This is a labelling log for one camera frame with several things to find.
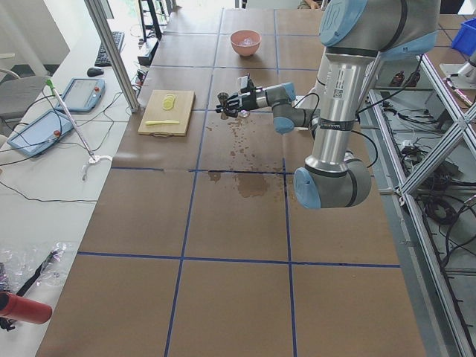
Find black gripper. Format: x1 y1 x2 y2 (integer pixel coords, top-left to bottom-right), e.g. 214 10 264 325
215 91 259 116

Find steel double jigger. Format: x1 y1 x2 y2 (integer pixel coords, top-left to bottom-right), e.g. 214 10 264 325
217 92 228 120

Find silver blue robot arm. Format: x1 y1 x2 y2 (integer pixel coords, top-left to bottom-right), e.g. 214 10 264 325
216 1 440 209

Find clear wine glass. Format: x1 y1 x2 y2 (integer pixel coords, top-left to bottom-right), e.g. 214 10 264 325
238 110 250 118

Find pile of clear ice cubes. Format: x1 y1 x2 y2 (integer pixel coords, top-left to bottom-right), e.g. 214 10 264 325
238 36 257 47

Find pink bowl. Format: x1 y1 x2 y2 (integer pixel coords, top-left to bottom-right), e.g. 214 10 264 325
230 30 262 57

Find yellow plastic knife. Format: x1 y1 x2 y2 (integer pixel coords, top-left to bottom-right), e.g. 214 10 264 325
145 120 180 126

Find bamboo cutting board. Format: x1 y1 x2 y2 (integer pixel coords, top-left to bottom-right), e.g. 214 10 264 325
138 90 195 136

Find black keyboard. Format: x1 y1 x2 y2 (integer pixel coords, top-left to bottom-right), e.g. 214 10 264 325
94 30 126 68

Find black computer mouse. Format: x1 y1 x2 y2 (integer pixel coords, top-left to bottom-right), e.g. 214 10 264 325
86 67 104 77

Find white stick with green tip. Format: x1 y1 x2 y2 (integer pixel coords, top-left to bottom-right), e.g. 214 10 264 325
45 79 112 181

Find blue teach pendant far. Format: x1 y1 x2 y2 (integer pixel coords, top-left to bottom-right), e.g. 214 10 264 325
60 78 106 113

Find blue teach pendant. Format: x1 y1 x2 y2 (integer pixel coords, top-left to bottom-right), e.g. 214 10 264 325
60 78 106 113
7 109 73 157

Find blue teach pendant near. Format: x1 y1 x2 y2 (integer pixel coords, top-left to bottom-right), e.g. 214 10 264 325
7 109 73 157

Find grey office chair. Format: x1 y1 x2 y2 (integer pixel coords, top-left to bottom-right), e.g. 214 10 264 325
1 68 50 123

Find blue plastic bin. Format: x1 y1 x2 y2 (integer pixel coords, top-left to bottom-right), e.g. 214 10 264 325
451 18 476 56

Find crumpled clear plastic bag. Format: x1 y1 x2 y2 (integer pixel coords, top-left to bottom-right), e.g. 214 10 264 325
1 241 79 293

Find red water bottle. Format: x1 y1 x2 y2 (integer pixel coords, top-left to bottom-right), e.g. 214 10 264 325
1 292 53 324

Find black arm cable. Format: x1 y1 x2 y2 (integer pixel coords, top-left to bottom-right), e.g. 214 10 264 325
293 92 321 112

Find aluminium frame post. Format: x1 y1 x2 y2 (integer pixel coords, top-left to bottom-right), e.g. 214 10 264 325
84 0 141 113

